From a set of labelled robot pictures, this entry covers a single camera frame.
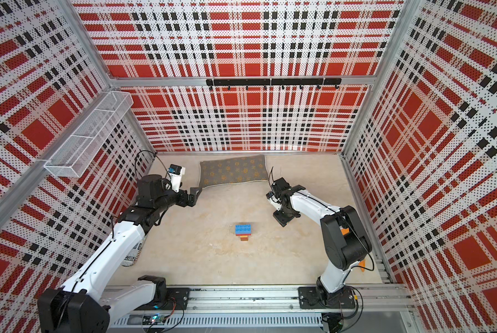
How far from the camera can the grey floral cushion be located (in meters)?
1.07

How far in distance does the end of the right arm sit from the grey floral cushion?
1.00 ft

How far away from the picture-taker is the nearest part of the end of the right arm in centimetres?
68
